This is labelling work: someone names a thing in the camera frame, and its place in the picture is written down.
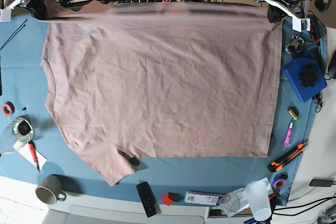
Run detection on blue box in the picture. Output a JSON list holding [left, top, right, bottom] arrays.
[[283, 51, 327, 103]]

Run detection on orange black utility knife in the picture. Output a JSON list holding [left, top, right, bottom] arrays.
[[267, 142, 308, 173]]

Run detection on orange black tool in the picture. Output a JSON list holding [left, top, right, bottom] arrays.
[[309, 15, 321, 43]]

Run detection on black cable ties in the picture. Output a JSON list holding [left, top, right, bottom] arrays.
[[0, 19, 27, 50]]

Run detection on white barcode device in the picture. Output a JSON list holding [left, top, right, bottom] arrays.
[[184, 191, 224, 206]]

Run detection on purple glue tube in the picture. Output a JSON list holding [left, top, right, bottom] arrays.
[[282, 122, 293, 146]]

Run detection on translucent plastic cup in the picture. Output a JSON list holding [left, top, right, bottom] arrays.
[[244, 180, 271, 222]]

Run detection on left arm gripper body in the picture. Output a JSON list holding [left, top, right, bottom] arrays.
[[254, 0, 311, 18]]

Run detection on red tape roll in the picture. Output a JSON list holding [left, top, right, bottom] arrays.
[[2, 102, 15, 116]]

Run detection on grey ceramic mug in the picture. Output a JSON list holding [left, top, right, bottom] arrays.
[[35, 175, 67, 205]]

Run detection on black knob on box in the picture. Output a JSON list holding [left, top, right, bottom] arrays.
[[298, 65, 318, 88]]

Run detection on blue table cloth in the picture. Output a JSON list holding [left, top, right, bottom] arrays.
[[1, 14, 315, 201]]

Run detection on white paper note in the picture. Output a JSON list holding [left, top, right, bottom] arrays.
[[18, 142, 47, 172]]

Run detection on metal clamp tool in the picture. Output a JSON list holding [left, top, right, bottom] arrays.
[[285, 35, 304, 58]]

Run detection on red cube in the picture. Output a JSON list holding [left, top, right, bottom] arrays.
[[162, 193, 175, 206]]

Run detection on purple tape roll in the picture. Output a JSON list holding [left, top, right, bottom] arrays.
[[272, 174, 288, 189]]

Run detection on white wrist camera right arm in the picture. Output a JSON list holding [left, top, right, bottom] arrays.
[[0, 8, 12, 23]]

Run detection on red pen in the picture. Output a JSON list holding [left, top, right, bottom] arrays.
[[28, 141, 40, 171]]

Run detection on black remote control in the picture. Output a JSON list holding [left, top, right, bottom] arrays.
[[136, 182, 157, 218]]

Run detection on dusty pink T-shirt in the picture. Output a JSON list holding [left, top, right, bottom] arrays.
[[41, 0, 282, 185]]

